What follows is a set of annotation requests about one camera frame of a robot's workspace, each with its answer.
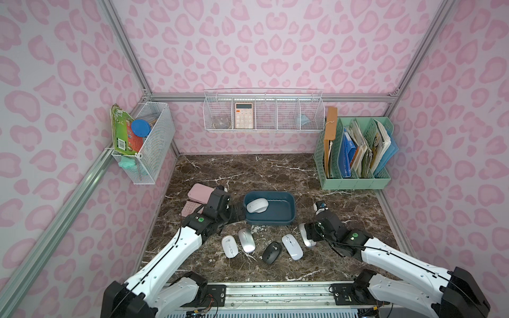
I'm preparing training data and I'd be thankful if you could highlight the silver white mouse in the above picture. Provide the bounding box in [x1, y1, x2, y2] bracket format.
[298, 223, 316, 248]

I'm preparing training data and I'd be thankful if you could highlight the white rounded mouse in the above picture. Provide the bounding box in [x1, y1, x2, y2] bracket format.
[246, 198, 269, 213]

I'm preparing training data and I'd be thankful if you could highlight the white ribbed mouse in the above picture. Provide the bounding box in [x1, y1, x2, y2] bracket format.
[221, 235, 239, 258]

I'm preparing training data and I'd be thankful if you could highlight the teal storage box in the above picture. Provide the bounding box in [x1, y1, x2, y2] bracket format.
[243, 191, 296, 226]

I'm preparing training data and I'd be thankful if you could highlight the black Lecoo mouse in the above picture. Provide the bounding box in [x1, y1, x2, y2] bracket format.
[262, 241, 282, 265]

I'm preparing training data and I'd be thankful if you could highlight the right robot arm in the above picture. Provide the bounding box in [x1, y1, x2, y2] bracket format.
[302, 208, 491, 317]

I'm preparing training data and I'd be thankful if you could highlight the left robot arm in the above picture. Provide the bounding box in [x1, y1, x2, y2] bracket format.
[100, 186, 247, 317]

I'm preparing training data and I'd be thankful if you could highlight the pink pencil case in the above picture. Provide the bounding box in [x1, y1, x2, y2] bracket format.
[188, 183, 214, 204]

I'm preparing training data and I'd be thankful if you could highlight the pink calculator on table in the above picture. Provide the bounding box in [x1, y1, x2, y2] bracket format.
[181, 201, 203, 218]

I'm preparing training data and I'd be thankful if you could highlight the green file organizer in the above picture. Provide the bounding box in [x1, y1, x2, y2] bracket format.
[314, 117, 394, 190]

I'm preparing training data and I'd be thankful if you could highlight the pink calculator in basket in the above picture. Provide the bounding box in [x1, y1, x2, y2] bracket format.
[234, 102, 255, 129]

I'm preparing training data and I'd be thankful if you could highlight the brown folder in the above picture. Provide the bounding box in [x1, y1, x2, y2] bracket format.
[323, 107, 338, 178]

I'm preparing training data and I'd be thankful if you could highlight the light blue folder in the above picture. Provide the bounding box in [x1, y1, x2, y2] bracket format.
[373, 133, 399, 176]

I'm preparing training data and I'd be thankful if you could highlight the blue round lid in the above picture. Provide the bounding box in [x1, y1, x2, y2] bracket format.
[131, 119, 152, 138]

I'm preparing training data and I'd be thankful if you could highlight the green card package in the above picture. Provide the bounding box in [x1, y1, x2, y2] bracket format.
[110, 104, 138, 156]

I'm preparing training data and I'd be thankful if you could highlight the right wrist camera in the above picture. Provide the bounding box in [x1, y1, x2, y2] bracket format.
[314, 201, 328, 215]

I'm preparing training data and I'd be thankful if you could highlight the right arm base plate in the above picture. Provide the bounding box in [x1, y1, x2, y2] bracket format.
[329, 283, 377, 306]

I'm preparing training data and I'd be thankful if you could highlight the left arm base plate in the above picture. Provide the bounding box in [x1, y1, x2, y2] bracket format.
[182, 284, 227, 307]

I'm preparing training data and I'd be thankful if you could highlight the white wire basket left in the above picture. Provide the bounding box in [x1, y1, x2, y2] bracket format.
[112, 101, 176, 186]

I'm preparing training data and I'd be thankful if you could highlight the white wire shelf basket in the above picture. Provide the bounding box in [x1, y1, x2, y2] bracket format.
[203, 88, 326, 133]

